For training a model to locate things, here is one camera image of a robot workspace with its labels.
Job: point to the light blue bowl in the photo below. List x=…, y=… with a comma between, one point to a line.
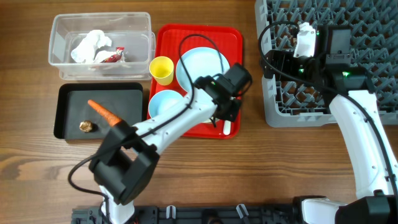
x=162, y=101

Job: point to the yellow plastic cup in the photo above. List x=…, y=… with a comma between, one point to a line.
x=162, y=69

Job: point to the white tissue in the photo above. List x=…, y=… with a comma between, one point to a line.
x=103, y=55
x=86, y=50

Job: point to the clear plastic waste bin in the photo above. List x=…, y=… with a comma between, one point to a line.
x=131, y=30

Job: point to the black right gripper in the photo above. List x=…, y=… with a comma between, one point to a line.
x=285, y=58

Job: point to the red snack wrapper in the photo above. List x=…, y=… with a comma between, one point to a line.
x=116, y=56

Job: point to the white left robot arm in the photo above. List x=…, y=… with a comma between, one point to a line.
x=127, y=157

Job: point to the orange carrot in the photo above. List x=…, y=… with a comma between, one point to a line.
x=109, y=117

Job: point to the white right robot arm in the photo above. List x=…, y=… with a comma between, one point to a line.
x=322, y=60

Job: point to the black waste tray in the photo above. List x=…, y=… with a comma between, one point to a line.
x=122, y=99

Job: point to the grey dishwasher rack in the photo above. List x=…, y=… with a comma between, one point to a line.
x=373, y=46

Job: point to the brown food scrap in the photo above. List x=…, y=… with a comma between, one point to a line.
x=86, y=126

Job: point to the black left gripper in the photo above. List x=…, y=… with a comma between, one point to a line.
x=232, y=114

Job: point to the white plastic spoon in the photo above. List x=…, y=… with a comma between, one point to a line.
x=227, y=128

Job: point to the light blue plate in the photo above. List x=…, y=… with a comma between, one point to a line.
x=200, y=62

